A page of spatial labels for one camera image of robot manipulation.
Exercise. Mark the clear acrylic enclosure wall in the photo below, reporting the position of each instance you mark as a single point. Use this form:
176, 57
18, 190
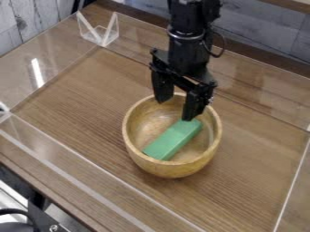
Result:
82, 116

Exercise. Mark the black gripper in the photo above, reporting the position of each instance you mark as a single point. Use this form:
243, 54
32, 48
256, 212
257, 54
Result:
181, 66

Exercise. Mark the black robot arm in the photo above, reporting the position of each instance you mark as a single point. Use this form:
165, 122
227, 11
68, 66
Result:
192, 15

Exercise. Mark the wooden bowl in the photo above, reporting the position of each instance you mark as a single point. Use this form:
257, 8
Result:
148, 120

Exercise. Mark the green rectangular block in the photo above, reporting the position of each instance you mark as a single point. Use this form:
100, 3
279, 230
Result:
173, 139

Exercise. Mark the black metal table bracket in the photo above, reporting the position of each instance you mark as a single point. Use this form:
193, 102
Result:
38, 205

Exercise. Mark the clear acrylic corner bracket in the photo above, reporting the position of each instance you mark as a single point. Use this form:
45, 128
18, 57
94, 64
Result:
100, 35

